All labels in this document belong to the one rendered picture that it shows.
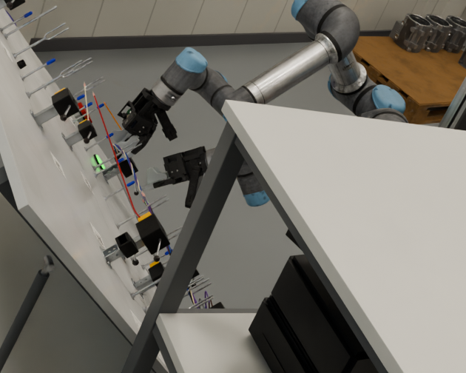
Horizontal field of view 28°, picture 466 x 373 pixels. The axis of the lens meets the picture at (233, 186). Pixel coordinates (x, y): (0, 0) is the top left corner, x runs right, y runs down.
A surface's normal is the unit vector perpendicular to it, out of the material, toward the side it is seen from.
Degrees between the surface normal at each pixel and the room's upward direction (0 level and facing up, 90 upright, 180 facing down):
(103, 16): 90
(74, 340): 0
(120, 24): 90
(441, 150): 0
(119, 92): 0
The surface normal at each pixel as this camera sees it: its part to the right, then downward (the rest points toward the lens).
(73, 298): 0.35, -0.79
